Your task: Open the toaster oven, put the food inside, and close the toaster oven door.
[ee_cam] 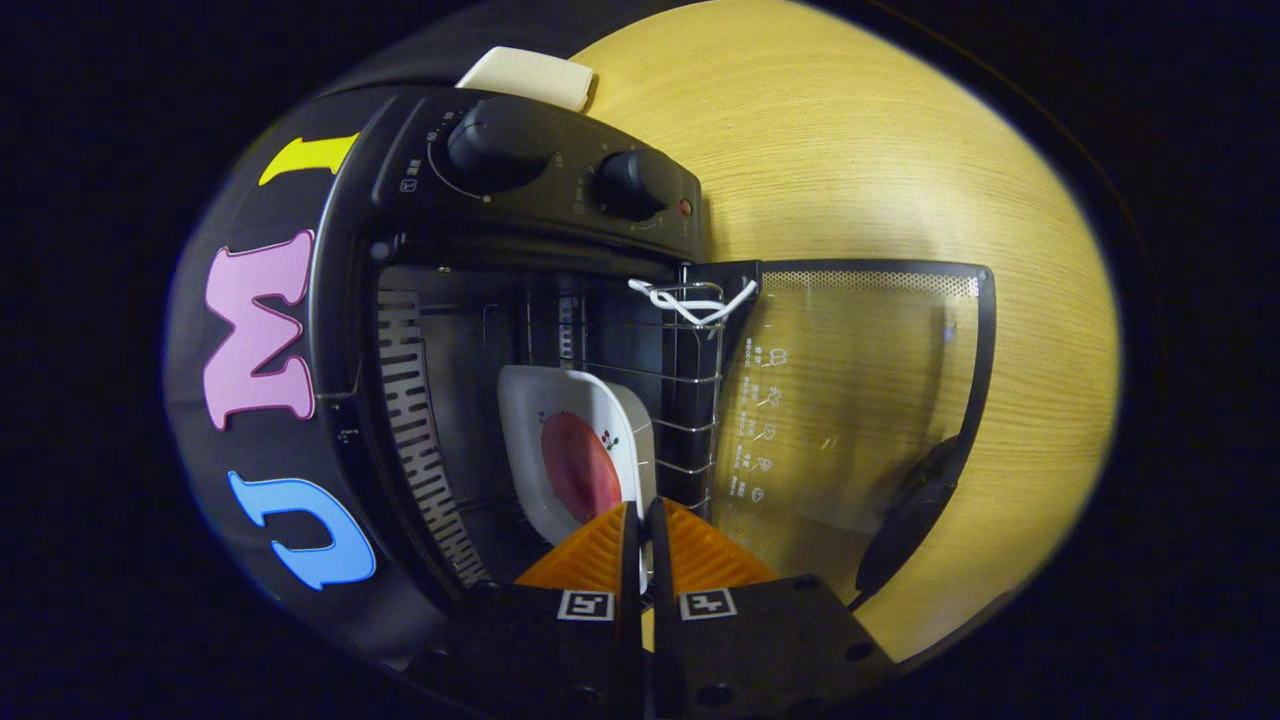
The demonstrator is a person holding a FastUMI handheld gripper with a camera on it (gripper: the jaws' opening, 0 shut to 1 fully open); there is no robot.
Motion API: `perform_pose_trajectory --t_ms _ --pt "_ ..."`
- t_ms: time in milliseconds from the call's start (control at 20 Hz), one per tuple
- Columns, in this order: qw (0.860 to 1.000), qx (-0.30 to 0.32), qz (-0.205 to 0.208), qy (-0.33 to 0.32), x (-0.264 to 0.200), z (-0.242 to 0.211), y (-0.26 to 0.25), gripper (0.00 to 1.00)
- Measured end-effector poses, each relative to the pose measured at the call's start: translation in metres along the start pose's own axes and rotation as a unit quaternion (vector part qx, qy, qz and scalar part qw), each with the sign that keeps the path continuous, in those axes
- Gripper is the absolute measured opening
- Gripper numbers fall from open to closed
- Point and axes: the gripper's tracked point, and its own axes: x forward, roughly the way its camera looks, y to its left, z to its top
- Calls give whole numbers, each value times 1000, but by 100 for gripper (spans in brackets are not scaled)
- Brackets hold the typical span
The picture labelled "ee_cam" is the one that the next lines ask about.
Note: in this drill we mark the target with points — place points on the white pop-up toaster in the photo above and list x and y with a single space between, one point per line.
525 75

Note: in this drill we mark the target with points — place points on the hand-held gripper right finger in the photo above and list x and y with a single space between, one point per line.
760 660

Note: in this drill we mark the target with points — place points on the white square plate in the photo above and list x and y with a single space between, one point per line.
525 400

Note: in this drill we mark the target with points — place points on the metal oven rack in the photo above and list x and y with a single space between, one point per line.
690 400

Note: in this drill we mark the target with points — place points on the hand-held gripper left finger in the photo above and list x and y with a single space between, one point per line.
560 660

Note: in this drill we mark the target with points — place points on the black toaster oven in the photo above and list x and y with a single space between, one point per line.
400 170

